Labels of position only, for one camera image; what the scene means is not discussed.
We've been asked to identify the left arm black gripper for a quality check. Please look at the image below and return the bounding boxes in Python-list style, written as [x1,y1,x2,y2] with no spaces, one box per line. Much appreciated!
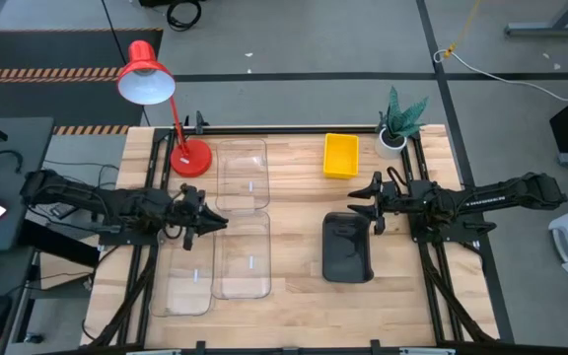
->
[168,182,230,251]

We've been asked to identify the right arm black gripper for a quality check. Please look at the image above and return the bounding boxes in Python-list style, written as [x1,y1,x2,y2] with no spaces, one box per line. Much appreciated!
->
[347,171,413,237]

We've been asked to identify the yellow plastic basket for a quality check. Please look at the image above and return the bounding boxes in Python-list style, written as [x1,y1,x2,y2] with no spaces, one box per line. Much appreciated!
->
[322,132,361,180]

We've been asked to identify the smoky grey plastic basket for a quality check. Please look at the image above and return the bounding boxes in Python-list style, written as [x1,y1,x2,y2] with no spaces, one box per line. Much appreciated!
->
[321,211,376,285]

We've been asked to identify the clear plastic basket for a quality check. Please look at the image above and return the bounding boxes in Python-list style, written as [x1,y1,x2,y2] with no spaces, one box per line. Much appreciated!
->
[214,137,271,214]
[149,229,216,318]
[210,210,273,301]

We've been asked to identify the green plant in white pot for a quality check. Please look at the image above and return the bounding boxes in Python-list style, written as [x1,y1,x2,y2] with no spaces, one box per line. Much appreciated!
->
[375,86,431,161]

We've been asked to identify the red desk lamp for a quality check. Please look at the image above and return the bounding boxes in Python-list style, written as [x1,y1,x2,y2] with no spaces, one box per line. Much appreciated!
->
[116,39,214,178]

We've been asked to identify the dark grey desk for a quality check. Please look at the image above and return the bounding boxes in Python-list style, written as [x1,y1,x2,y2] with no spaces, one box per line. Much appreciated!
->
[0,116,54,255]

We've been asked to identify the black mat with hazard stripes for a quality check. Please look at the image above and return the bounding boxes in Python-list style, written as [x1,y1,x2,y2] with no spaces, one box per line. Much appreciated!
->
[0,28,165,137]

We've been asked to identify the grey metal desk leg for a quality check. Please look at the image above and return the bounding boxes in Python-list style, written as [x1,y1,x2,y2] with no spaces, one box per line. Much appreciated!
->
[504,0,568,37]

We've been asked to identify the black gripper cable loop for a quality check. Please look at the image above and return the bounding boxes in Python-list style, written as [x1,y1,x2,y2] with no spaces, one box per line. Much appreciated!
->
[386,166,409,187]

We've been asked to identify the black aluminium table frame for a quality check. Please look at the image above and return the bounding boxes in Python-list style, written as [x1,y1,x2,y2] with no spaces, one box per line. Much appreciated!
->
[86,123,500,355]

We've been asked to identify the thin black floor cables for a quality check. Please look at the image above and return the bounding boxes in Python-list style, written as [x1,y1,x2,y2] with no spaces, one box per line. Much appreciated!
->
[40,158,120,194]

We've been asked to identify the white cable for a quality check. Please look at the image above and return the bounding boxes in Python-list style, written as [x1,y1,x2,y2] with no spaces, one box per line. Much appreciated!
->
[433,47,568,103]

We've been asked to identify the yellow cable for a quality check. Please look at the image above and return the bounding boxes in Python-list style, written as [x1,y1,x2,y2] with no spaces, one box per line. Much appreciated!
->
[443,0,483,58]

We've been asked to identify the coiled black cable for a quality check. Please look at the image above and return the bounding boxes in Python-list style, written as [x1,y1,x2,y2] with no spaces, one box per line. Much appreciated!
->
[165,0,203,33]

